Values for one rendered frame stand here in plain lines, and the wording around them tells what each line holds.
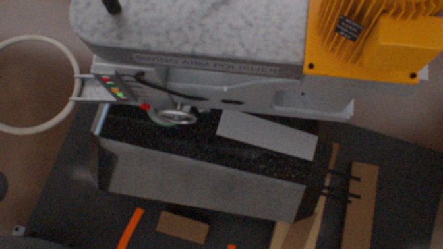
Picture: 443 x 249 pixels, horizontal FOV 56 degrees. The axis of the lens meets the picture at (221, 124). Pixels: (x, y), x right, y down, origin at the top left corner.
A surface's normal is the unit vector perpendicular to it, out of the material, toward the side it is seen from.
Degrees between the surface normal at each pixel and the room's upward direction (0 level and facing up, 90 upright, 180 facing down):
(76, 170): 0
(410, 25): 0
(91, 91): 15
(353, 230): 0
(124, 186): 45
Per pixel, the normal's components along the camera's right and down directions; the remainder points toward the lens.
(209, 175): -0.20, 0.48
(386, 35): -0.05, -0.25
